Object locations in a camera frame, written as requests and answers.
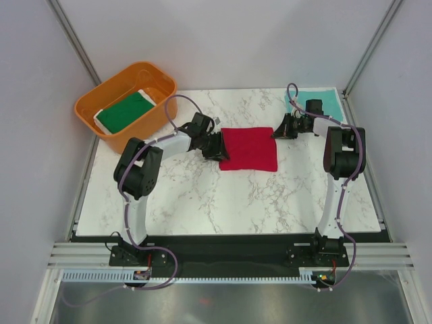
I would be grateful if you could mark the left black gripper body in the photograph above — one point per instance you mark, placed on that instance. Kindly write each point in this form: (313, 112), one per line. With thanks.
(212, 148)

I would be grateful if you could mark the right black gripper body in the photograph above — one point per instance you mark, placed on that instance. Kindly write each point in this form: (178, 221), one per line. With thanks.
(293, 126)

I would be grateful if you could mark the red t shirt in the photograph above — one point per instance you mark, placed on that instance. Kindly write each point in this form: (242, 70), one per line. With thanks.
(249, 149)

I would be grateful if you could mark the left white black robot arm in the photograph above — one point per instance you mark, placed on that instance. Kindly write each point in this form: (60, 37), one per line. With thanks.
(137, 170)

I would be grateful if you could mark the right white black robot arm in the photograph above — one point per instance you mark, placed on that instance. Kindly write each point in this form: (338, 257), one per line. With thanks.
(344, 158)

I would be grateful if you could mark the teal folded t shirt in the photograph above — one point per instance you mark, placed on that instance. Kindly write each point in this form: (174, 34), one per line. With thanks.
(331, 104)

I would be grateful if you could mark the orange plastic basket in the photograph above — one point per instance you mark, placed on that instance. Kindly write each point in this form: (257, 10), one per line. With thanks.
(143, 75)

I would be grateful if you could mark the green folded t shirt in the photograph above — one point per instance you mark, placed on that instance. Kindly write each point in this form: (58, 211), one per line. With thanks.
(125, 113)

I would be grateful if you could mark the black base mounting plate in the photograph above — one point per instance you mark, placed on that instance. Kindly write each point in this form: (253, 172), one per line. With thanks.
(232, 255)

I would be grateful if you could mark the white slotted cable duct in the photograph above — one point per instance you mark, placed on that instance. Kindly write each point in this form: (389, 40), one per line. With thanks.
(128, 276)

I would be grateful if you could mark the right aluminium frame post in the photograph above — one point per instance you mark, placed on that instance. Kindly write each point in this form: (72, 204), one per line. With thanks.
(377, 37)

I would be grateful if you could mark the aluminium frame post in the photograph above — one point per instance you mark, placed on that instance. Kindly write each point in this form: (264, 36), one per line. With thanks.
(377, 37)
(74, 40)

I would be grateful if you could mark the left aluminium frame post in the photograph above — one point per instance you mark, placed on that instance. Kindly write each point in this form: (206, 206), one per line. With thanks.
(74, 40)

